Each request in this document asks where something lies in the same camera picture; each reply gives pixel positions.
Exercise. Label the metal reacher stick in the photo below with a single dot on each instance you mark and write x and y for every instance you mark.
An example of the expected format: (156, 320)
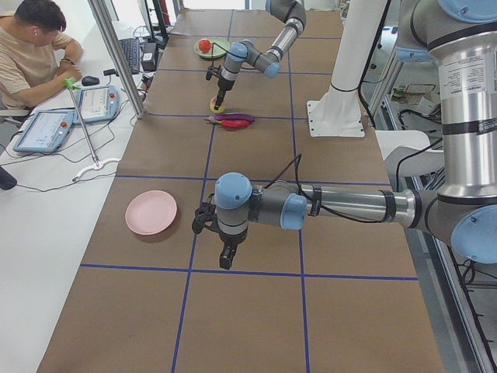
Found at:
(98, 164)

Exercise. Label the seated person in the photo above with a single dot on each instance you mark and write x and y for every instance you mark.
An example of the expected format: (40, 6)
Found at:
(37, 57)

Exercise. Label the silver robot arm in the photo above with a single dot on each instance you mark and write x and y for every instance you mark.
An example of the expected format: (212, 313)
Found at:
(293, 15)
(461, 36)

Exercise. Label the black computer mouse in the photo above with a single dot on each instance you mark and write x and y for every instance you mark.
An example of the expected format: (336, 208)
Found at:
(90, 80)

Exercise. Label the red pomegranate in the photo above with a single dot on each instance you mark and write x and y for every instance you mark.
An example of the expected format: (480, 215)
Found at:
(204, 46)

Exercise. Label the pink plate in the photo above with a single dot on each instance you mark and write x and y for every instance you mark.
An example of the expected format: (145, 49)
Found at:
(151, 212)

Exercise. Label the white camera pillar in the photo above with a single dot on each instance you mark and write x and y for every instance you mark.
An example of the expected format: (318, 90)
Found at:
(339, 112)

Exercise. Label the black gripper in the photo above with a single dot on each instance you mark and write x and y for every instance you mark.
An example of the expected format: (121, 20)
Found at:
(231, 242)
(224, 84)

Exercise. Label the aluminium frame post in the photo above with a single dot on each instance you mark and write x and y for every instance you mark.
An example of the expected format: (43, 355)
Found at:
(103, 21)

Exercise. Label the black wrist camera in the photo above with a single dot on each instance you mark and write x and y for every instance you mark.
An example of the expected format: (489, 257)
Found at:
(205, 217)
(213, 71)

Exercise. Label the black keyboard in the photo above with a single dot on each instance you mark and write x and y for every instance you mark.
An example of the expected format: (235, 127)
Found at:
(131, 51)

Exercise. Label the green plate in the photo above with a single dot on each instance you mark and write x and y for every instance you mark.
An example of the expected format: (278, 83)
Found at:
(220, 47)

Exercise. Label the purple eggplant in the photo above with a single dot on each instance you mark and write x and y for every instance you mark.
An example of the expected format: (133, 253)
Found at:
(218, 118)

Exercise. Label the near teach pendant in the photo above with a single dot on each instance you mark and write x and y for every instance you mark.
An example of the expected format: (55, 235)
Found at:
(45, 132)

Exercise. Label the white chair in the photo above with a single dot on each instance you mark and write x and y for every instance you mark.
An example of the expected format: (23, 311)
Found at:
(408, 153)

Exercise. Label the red chili pepper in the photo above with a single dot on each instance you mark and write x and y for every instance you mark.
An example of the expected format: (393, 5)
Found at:
(231, 124)

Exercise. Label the pink yellow peach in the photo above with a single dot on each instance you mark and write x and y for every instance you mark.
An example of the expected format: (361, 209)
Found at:
(216, 108)

